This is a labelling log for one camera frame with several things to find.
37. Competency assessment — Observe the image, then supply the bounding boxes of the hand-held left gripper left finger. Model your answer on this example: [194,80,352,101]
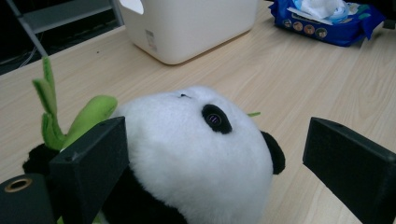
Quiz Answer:
[48,116,130,224]

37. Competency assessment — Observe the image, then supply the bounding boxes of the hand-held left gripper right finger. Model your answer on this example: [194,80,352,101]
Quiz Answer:
[302,117,396,224]

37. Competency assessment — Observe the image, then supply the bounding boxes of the panda plush toy with bamboo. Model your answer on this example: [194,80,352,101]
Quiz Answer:
[21,57,287,224]

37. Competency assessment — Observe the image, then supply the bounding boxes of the blue wet wipes pack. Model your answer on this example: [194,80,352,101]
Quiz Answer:
[269,0,387,48]

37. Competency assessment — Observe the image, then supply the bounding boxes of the white wet wipe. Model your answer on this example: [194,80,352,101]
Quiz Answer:
[299,0,347,21]

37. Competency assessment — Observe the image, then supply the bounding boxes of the white plastic storage box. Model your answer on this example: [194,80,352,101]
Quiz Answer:
[118,0,260,65]

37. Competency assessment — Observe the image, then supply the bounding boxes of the white metal stand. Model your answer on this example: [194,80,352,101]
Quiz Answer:
[5,0,124,59]

